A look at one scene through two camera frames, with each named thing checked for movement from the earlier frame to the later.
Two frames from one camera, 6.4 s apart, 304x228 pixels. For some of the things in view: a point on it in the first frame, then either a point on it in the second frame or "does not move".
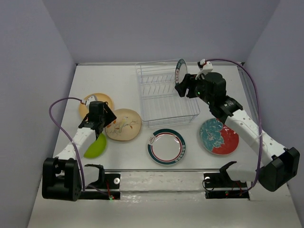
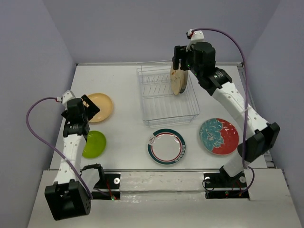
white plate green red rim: [166, 147] does not move
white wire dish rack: [161, 102] does not move
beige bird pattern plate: [126, 127] → [175, 79]
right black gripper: [181, 88] → [178, 50]
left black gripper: [110, 116] → [92, 109]
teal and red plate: [217, 137] does not move
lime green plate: [97, 147] does not move
